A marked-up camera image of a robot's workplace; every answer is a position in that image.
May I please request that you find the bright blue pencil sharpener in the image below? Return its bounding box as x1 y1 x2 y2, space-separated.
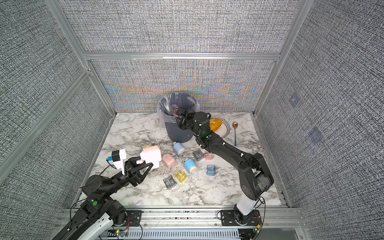
183 159 197 174

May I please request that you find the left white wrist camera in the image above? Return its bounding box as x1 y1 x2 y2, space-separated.
107 149 127 175

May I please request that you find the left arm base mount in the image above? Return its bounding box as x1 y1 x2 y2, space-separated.
114 210 143 227

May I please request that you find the aluminium front rail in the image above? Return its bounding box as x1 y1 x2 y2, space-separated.
127 205 308 229

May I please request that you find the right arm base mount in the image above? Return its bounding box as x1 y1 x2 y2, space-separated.
217 210 263 227

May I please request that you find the dark grey trash bin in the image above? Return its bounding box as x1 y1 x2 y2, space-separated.
158 92 199 144

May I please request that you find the yellow white patterned bowl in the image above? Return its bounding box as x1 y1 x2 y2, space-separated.
210 117 231 138

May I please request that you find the clear plastic bin liner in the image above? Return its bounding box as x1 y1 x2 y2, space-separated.
157 93 201 128

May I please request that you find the clear pink shavings tray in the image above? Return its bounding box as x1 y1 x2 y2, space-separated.
170 105 184 118
205 152 215 161

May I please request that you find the clear yellow shavings tray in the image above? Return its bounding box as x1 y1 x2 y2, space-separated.
175 170 187 184

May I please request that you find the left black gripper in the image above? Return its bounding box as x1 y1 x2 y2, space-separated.
104 156 152 198

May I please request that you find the light blue pencil sharpener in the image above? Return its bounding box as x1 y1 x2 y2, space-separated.
173 142 185 157

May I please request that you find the clear grey shavings tray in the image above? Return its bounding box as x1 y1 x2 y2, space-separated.
193 150 205 162
163 176 177 189

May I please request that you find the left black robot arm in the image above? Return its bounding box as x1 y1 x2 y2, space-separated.
54 157 154 240

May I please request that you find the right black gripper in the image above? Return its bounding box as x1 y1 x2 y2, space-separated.
176 106 204 141

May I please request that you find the gold blue spoon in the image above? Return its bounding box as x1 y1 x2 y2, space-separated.
232 122 239 146

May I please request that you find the pink pencil sharpener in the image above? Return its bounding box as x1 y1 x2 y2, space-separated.
136 146 162 169
162 154 176 169

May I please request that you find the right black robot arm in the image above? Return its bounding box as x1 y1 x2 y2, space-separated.
177 108 274 219

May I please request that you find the clear blue shavings tray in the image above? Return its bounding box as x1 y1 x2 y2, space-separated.
207 165 216 177

